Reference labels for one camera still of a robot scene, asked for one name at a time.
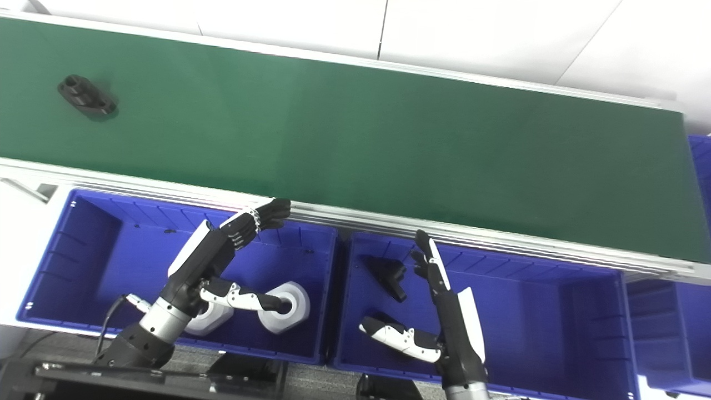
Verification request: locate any blue bin with white parts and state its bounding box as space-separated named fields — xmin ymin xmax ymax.
xmin=16 ymin=188 xmax=339 ymax=366

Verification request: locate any grey metal bracket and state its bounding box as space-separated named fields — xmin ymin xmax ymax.
xmin=0 ymin=178 xmax=58 ymax=204

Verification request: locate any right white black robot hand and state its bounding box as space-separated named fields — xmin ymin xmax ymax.
xmin=359 ymin=229 xmax=489 ymax=389

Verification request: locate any blue bin behind conveyor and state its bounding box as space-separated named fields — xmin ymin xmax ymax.
xmin=688 ymin=135 xmax=711 ymax=224

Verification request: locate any blue bin with black parts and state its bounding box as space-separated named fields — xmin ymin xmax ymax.
xmin=332 ymin=231 xmax=639 ymax=400

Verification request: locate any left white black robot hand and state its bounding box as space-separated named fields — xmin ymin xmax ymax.
xmin=160 ymin=198 xmax=292 ymax=318

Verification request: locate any white hexagonal plastic part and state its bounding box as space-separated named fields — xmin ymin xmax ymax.
xmin=183 ymin=300 xmax=235 ymax=337
xmin=257 ymin=281 xmax=311 ymax=335

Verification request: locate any green conveyor belt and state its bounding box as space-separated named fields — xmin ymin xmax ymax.
xmin=0 ymin=17 xmax=711 ymax=263

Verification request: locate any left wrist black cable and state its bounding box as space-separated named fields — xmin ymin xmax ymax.
xmin=94 ymin=293 xmax=152 ymax=357

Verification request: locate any black robot torso frame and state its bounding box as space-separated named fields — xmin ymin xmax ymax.
xmin=0 ymin=356 xmax=289 ymax=400

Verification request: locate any empty blue plastic bin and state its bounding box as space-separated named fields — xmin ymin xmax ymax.
xmin=627 ymin=278 xmax=711 ymax=398

